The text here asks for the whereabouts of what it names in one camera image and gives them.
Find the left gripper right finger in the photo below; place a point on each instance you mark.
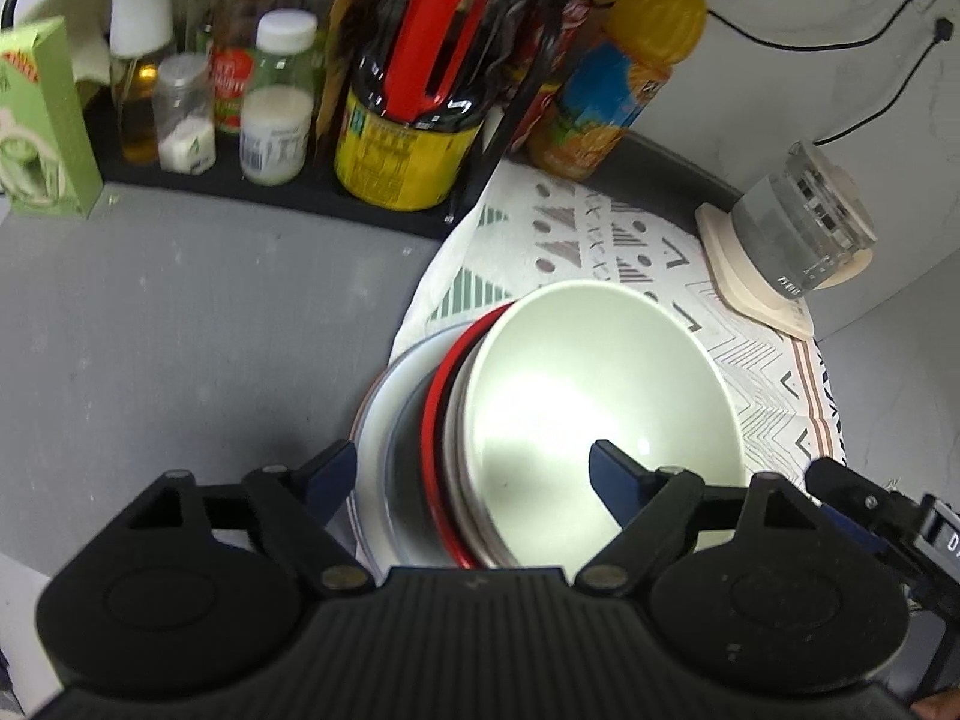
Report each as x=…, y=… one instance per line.
x=655, y=512

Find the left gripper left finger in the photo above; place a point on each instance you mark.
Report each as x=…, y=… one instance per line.
x=293, y=509

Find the red rimmed black bowl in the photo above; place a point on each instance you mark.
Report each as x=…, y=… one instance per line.
x=435, y=457

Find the beige ceramic bowl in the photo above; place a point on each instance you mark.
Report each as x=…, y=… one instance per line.
x=474, y=523

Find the pale green ceramic bowl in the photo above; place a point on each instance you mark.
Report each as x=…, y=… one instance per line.
x=570, y=364

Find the white plate with blue print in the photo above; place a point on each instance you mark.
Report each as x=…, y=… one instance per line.
x=375, y=546

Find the patterned white table cloth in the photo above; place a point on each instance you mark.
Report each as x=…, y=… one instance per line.
x=530, y=229

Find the glass electric kettle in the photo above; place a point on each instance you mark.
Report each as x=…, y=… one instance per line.
x=803, y=224

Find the black metal spice rack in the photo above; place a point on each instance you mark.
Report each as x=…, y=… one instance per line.
x=316, y=191

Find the white capped seasoning jar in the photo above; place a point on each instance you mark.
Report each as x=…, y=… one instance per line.
x=278, y=104

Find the small glass salt jar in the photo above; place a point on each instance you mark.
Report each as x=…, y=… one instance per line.
x=183, y=113

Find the green cardboard box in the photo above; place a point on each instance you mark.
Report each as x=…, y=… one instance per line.
x=48, y=166

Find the orange juice bottle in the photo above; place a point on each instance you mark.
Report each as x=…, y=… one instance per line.
x=640, y=44

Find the red drink can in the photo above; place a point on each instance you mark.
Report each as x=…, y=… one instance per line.
x=574, y=17

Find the dark soy sauce jug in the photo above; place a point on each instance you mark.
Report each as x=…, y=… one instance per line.
x=422, y=88

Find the red labelled sauce bottle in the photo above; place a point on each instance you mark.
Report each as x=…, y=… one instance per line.
x=233, y=28

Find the oil bottle white cap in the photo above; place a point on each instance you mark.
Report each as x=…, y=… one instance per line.
x=141, y=36

